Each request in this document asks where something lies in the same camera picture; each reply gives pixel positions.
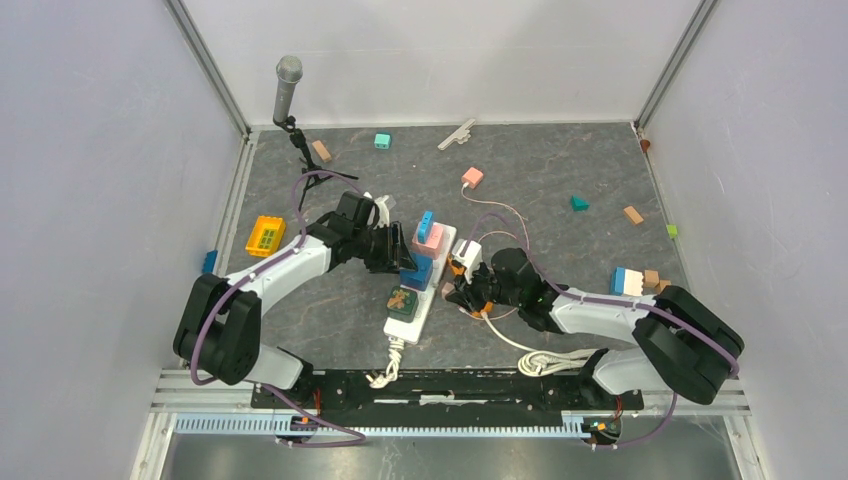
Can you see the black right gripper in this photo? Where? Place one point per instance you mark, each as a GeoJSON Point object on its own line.
{"type": "Point", "coordinates": [465, 290]}

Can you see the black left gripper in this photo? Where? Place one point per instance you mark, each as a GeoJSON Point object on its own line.
{"type": "Point", "coordinates": [394, 258]}

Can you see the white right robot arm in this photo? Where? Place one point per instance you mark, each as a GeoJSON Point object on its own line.
{"type": "Point", "coordinates": [676, 341]}

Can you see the white plastic bracket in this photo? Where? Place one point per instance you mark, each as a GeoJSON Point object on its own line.
{"type": "Point", "coordinates": [459, 136]}

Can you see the blue cube socket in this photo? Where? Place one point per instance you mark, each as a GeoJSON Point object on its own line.
{"type": "Point", "coordinates": [418, 278]}

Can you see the orange power strip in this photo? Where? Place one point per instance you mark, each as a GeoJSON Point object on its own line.
{"type": "Point", "coordinates": [453, 264]}

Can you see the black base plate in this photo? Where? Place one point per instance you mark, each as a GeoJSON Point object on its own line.
{"type": "Point", "coordinates": [481, 397]}

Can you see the white multicolour power strip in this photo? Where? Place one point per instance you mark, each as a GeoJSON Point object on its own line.
{"type": "Point", "coordinates": [409, 330]}

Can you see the tan wooden block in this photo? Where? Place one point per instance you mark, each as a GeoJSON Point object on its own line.
{"type": "Point", "coordinates": [322, 151]}

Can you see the yellow toy crate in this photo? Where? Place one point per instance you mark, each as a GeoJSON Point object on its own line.
{"type": "Point", "coordinates": [266, 236]}

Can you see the pink cube socket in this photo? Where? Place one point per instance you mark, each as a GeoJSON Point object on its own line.
{"type": "Point", "coordinates": [432, 246]}

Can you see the grey microphone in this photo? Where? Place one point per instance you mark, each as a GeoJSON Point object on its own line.
{"type": "Point", "coordinates": [289, 72]}

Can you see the dark green socket cube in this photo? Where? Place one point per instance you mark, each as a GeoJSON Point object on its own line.
{"type": "Point", "coordinates": [402, 304]}

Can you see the teal triangle block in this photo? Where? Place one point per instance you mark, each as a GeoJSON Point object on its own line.
{"type": "Point", "coordinates": [578, 204]}

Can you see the light blue adapter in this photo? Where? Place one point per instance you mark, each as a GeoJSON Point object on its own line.
{"type": "Point", "coordinates": [424, 228]}

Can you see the wooden blocks pair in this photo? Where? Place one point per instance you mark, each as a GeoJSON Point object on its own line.
{"type": "Point", "coordinates": [653, 281]}

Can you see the tan block right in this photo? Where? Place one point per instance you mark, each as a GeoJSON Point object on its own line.
{"type": "Point", "coordinates": [633, 215]}

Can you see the blue clip on rail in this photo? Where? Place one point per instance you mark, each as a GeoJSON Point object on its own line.
{"type": "Point", "coordinates": [209, 262]}

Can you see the small pink charger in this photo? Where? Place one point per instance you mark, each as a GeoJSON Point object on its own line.
{"type": "Point", "coordinates": [472, 178]}

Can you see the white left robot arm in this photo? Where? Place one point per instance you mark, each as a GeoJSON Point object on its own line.
{"type": "Point", "coordinates": [220, 329]}

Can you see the teal cube block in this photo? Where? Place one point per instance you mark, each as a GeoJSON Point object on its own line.
{"type": "Point", "coordinates": [382, 141]}

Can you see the black tripod mic stand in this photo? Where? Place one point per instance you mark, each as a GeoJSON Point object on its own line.
{"type": "Point", "coordinates": [311, 174]}

